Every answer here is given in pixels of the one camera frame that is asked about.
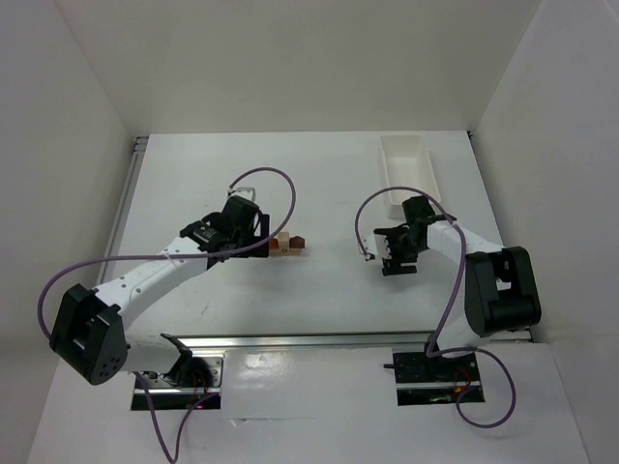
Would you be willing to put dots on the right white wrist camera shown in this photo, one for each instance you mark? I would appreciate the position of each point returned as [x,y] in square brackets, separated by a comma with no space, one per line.
[377,246]

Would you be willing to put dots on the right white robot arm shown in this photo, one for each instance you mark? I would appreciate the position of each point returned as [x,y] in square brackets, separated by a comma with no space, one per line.
[495,289]

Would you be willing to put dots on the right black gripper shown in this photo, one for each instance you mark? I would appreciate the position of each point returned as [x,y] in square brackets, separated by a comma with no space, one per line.
[393,248]

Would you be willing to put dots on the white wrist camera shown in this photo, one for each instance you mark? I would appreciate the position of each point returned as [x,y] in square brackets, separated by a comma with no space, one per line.
[249,193]
[377,246]

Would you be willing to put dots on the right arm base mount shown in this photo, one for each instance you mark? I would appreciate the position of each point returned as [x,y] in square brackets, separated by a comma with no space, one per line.
[424,381]

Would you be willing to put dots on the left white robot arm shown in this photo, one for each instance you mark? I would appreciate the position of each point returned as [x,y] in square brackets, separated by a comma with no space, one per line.
[89,332]

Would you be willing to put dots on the dark brown house block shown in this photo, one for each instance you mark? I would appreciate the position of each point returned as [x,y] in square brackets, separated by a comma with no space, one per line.
[297,243]

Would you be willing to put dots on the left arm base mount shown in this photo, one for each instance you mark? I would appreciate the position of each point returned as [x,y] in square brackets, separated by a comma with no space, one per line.
[203,381]

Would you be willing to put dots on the white plastic bin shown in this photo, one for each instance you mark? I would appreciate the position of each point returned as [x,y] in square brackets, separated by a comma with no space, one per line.
[404,161]

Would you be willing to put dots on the aluminium rail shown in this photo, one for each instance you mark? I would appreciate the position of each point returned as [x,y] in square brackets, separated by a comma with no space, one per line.
[109,270]
[307,340]

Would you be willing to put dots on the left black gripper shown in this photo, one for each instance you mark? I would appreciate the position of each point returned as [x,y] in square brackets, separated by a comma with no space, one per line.
[262,234]

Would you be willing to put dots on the aluminium left rail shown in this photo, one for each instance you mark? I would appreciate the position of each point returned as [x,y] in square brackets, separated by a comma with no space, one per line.
[109,270]

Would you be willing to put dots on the long light wood block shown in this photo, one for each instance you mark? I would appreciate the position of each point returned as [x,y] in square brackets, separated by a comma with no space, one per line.
[294,254]

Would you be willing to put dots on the aluminium front rail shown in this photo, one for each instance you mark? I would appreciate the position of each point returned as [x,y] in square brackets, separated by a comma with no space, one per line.
[307,340]

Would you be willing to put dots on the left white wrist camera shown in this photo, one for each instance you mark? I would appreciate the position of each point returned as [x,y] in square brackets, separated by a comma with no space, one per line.
[249,193]

